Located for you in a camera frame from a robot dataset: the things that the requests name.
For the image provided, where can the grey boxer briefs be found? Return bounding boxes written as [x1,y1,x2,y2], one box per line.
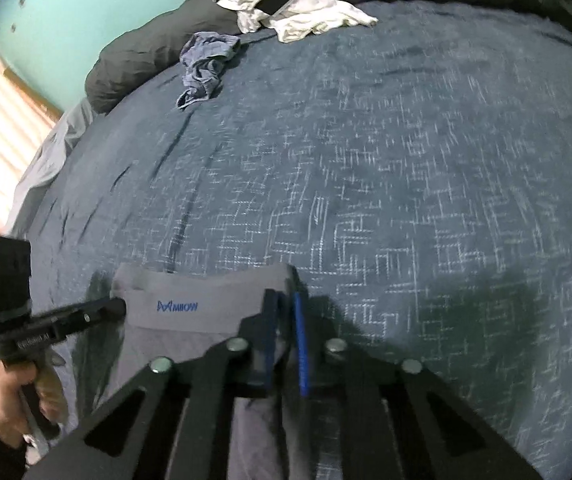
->
[110,264,317,480]

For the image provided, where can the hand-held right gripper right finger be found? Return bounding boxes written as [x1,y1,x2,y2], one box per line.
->
[291,292,542,480]

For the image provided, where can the blue-grey crumpled garment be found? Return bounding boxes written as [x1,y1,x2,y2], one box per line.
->
[176,31,241,111]

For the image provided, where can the light grey blanket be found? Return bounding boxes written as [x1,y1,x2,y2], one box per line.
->
[6,97,96,231]

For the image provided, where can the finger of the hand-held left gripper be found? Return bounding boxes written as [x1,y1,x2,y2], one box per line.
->
[32,297,127,341]

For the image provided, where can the wooden window frame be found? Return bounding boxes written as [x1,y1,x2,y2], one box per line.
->
[3,67,64,121]

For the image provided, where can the person's left hand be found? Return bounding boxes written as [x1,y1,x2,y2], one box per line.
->
[0,360,66,450]

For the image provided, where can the bed with blue sheet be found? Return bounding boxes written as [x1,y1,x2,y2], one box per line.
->
[6,0,572,480]

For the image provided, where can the dark grey rolled duvet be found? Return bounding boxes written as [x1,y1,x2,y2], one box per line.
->
[86,0,572,113]

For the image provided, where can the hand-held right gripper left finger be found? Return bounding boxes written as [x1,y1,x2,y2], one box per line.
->
[26,287,281,480]

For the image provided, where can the white and black garment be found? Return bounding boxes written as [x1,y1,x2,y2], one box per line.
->
[212,0,379,43]

